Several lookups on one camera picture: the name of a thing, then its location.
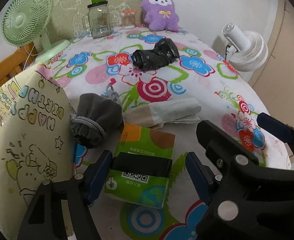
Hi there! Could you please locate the white floor fan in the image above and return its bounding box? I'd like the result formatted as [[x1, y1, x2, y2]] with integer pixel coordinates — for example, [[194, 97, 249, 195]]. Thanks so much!
[[222, 22, 268, 72]]

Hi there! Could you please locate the glass jar mug green lid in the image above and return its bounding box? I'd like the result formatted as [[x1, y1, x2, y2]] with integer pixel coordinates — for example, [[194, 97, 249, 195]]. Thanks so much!
[[83, 0, 112, 38]]

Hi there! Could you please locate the beige door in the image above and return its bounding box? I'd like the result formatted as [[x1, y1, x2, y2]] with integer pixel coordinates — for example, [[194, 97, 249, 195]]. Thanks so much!
[[247, 0, 294, 155]]

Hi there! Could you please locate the folded white beige tissue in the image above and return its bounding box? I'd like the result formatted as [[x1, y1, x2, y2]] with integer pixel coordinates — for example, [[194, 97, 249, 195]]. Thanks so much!
[[123, 97, 202, 130]]

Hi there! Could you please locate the wooden bed headboard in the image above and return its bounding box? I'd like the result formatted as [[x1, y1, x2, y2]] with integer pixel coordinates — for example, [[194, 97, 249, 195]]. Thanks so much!
[[0, 42, 41, 95]]

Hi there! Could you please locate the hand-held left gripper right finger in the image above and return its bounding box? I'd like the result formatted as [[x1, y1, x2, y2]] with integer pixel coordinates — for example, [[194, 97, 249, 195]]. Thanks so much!
[[185, 151, 223, 205]]

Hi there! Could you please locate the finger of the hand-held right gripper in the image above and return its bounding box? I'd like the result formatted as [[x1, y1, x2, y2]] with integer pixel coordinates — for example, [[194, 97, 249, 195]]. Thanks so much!
[[196, 119, 262, 240], [257, 112, 294, 173]]

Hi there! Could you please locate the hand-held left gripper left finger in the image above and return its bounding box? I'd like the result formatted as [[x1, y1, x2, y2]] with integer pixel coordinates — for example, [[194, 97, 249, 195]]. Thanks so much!
[[17, 150, 113, 240]]

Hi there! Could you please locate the cream cartoon fabric storage box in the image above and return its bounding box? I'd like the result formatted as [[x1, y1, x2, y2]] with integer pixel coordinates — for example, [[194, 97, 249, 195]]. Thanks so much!
[[0, 64, 75, 240]]

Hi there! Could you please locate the purple plush bunny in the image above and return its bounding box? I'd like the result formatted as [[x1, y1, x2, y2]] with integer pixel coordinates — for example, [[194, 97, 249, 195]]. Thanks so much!
[[140, 0, 180, 32]]

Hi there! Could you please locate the grey drawstring pouch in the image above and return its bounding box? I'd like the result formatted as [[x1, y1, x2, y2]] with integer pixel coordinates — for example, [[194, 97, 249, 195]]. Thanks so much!
[[69, 84, 124, 149]]

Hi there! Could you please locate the green patterned backing board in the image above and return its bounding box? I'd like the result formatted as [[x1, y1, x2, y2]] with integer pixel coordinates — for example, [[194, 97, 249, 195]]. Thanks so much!
[[49, 0, 144, 43]]

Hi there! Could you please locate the black plastic bag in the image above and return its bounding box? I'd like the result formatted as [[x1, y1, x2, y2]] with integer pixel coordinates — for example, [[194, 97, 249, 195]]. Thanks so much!
[[131, 39, 180, 71]]

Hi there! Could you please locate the green desk fan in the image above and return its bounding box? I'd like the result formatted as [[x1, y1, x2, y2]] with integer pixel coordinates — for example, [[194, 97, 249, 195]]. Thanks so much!
[[1, 0, 71, 64]]

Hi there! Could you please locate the green tissue pack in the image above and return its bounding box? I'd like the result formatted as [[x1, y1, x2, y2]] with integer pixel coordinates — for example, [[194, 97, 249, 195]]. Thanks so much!
[[104, 124, 175, 207]]

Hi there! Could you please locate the cotton swab container orange lid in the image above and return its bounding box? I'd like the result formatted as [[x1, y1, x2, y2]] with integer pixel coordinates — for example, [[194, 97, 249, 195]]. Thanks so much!
[[121, 10, 138, 29]]

